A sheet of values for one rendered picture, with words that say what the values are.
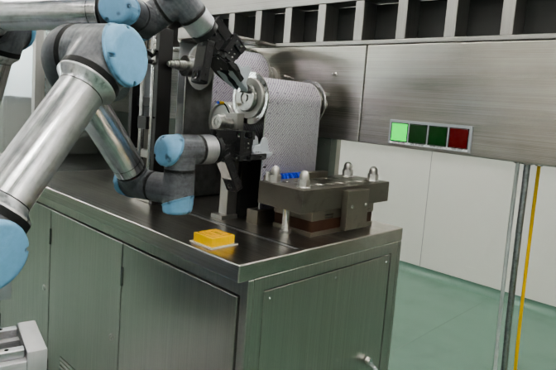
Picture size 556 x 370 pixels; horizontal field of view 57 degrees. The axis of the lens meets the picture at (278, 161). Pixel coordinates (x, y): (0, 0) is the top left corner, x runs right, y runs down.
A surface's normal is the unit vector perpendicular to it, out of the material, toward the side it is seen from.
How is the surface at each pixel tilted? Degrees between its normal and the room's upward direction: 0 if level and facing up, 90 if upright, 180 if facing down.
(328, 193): 90
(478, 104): 90
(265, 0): 90
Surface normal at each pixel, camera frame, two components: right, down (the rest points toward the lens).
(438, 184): -0.69, 0.03
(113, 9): -0.15, 0.10
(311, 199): 0.72, 0.13
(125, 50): 0.93, 0.01
